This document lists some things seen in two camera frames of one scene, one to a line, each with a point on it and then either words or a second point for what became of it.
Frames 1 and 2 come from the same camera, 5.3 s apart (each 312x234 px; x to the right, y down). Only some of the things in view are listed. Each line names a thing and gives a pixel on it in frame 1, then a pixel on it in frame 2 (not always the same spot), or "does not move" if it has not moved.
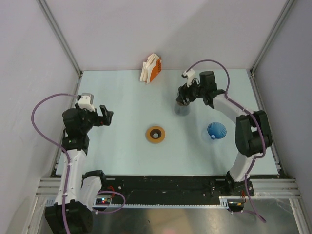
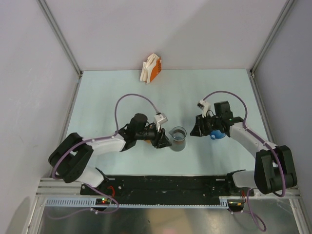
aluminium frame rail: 48,187 does not move
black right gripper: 184,90 → 199,129
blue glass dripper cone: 216,130 does not move
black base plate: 179,190 does not move
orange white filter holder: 148,67 does not move
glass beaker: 182,110 → 179,134
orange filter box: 156,69 does not move
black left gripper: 101,120 → 156,141
